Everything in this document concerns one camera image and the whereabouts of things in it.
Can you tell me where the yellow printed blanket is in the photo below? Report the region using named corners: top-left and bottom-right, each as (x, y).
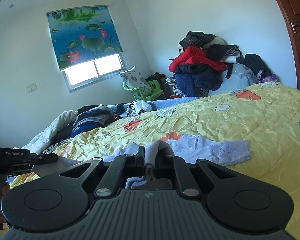
top-left (9, 81), bottom-right (300, 238)

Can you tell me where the lavender long-sleeve shirt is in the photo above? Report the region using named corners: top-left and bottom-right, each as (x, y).
top-left (31, 132), bottom-right (252, 189)

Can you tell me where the black patterned garment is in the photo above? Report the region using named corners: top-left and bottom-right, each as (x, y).
top-left (179, 31), bottom-right (217, 49)

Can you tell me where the black backpack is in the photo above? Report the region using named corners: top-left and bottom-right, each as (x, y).
top-left (244, 53), bottom-right (272, 79)

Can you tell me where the red jacket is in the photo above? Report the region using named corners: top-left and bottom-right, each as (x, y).
top-left (169, 46), bottom-right (228, 73)

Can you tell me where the green plastic chair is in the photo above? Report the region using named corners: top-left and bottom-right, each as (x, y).
top-left (122, 79), bottom-right (165, 102)

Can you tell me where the purple plastic bag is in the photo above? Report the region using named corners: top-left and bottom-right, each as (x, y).
top-left (261, 74), bottom-right (278, 83)

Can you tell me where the clear plastic bag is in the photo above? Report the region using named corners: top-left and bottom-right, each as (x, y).
top-left (225, 62), bottom-right (259, 85)

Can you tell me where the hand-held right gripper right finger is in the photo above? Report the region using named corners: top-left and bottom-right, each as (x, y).
top-left (155, 148), bottom-right (237, 199)

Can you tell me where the white quilt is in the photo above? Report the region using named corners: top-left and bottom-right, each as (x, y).
top-left (21, 110), bottom-right (78, 155)

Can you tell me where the floral pillow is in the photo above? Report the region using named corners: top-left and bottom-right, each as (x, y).
top-left (119, 66), bottom-right (152, 98)

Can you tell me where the black and grey garment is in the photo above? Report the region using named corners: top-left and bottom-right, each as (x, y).
top-left (206, 44), bottom-right (244, 78)

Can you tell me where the navy jacket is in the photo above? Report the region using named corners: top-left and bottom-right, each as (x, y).
top-left (174, 65), bottom-right (223, 97)

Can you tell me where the pile of dark folded clothes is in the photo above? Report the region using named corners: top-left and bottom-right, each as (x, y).
top-left (71, 105), bottom-right (123, 138)

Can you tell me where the black bag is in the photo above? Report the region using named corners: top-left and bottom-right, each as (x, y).
top-left (145, 72), bottom-right (167, 83)

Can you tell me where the checkered cloth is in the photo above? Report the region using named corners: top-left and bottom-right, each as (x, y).
top-left (165, 76), bottom-right (188, 98)

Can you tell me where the brown wooden door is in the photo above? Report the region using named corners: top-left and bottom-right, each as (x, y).
top-left (266, 0), bottom-right (300, 94)

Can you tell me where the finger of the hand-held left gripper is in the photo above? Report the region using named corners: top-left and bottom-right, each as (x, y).
top-left (31, 153), bottom-right (58, 166)

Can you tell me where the person's left hand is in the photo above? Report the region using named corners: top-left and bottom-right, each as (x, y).
top-left (0, 182), bottom-right (11, 222)

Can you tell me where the blue bed sheet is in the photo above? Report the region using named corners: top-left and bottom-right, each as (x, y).
top-left (100, 96), bottom-right (203, 110)

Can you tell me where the window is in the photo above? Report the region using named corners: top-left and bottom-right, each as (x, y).
top-left (62, 54), bottom-right (127, 93)

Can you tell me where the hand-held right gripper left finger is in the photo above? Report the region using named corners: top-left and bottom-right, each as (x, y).
top-left (56, 145), bottom-right (146, 200)

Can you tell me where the lotus print roller blind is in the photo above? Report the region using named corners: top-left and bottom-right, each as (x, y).
top-left (46, 5), bottom-right (123, 71)

